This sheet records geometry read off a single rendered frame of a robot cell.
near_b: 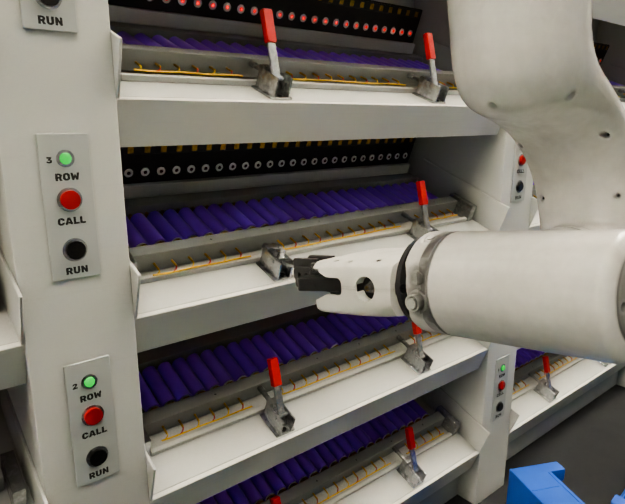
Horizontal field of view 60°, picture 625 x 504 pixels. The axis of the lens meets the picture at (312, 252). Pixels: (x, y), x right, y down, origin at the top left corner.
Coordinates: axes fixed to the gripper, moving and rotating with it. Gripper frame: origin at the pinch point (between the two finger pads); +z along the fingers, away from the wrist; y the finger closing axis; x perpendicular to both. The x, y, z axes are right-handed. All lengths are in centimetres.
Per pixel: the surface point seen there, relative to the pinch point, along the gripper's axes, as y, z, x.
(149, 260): -13.8, 10.3, 3.0
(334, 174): 21.7, 20.3, 10.8
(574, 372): 85, 15, -39
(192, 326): -11.6, 6.8, -4.1
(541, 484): 31.2, -6.3, -35.3
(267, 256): -1.0, 7.4, 1.6
